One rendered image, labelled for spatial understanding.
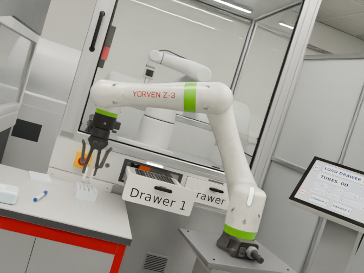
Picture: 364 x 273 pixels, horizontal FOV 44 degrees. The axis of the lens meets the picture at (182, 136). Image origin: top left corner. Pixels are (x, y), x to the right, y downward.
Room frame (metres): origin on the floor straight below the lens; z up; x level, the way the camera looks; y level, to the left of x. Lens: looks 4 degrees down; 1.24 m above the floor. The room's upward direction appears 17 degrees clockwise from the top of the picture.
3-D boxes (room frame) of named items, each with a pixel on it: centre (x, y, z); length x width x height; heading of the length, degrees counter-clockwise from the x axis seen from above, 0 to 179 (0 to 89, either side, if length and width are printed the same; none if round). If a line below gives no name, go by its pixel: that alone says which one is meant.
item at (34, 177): (1.88, 0.53, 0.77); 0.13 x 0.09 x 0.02; 25
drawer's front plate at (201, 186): (2.16, -0.23, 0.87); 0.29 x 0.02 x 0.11; 102
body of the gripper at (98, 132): (1.84, 0.33, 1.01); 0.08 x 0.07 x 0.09; 107
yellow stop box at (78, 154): (2.02, 0.40, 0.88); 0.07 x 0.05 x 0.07; 102
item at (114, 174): (2.58, 0.14, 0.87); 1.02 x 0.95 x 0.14; 102
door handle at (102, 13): (2.00, 0.50, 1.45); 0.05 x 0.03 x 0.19; 12
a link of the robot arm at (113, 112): (1.83, 0.33, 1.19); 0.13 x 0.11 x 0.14; 177
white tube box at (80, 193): (1.85, 0.32, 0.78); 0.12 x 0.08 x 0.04; 17
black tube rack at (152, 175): (1.98, 0.06, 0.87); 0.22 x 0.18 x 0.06; 12
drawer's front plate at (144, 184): (1.79, 0.02, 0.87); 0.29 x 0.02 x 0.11; 102
